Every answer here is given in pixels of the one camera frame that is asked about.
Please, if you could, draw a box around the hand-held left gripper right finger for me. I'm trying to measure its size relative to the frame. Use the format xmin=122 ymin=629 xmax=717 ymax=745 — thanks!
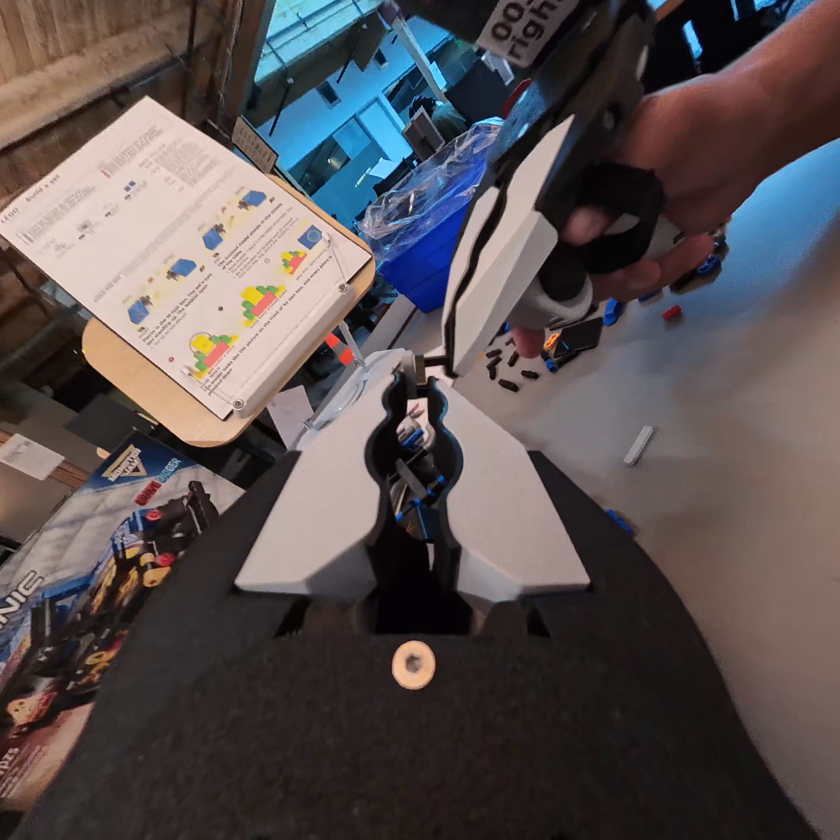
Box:
xmin=427 ymin=378 xmax=591 ymax=635

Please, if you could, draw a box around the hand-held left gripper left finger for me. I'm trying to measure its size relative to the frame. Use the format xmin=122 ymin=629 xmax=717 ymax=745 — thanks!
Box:
xmin=234 ymin=377 xmax=404 ymax=635

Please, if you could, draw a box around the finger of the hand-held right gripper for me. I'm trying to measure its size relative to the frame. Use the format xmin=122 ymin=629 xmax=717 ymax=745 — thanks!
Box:
xmin=451 ymin=115 xmax=580 ymax=378
xmin=441 ymin=187 xmax=505 ymax=361

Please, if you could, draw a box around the pile of small toy pins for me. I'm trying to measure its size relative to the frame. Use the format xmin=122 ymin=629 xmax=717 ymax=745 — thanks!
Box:
xmin=482 ymin=223 xmax=732 ymax=395

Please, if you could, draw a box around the monster truck toy set box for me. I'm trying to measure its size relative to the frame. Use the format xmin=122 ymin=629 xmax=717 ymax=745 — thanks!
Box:
xmin=0 ymin=430 xmax=247 ymax=815

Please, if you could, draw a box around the person's right hand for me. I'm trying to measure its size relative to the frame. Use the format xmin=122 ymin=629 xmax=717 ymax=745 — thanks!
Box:
xmin=508 ymin=62 xmax=747 ymax=361

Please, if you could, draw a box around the blue plastic bin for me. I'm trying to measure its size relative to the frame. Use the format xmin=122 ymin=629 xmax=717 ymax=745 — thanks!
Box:
xmin=377 ymin=203 xmax=475 ymax=314

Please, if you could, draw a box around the clear plastic bag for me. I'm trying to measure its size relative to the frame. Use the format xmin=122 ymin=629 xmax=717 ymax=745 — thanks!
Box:
xmin=357 ymin=121 xmax=506 ymax=263

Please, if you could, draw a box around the dark grey toy panel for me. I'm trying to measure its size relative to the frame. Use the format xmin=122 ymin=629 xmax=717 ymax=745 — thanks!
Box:
xmin=561 ymin=318 xmax=603 ymax=355

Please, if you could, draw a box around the toy chassis with grey motor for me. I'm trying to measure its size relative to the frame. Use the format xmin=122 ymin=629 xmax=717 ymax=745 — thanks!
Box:
xmin=387 ymin=407 xmax=460 ymax=546

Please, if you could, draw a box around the light grey toy axle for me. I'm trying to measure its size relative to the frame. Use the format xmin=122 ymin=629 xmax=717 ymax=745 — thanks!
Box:
xmin=622 ymin=425 xmax=656 ymax=467

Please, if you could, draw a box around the black framed notice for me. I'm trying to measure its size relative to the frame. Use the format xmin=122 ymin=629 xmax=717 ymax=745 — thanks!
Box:
xmin=231 ymin=115 xmax=280 ymax=175

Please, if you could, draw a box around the printed task instruction sheet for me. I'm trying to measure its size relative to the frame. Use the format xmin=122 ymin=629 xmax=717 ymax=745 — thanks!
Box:
xmin=0 ymin=96 xmax=375 ymax=421

